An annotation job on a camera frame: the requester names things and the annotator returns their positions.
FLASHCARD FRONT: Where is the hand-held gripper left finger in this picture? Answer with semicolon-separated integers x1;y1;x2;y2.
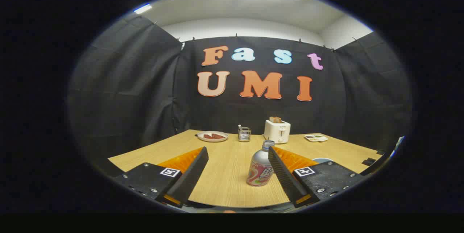
112;147;209;209

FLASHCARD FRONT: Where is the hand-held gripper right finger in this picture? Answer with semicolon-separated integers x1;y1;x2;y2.
268;146;366;208

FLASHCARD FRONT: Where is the silver juice bottle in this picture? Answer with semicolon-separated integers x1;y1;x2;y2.
246;140;276;187

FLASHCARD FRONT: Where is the white round plate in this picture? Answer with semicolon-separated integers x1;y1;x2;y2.
197;131;229;142

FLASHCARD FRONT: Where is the wooden table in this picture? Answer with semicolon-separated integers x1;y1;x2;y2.
108;129;385;208

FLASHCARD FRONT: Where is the white toaster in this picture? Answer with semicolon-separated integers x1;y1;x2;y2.
264;120;291;144

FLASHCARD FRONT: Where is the small glass jar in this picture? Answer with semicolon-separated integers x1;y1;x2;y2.
238;125;252;142

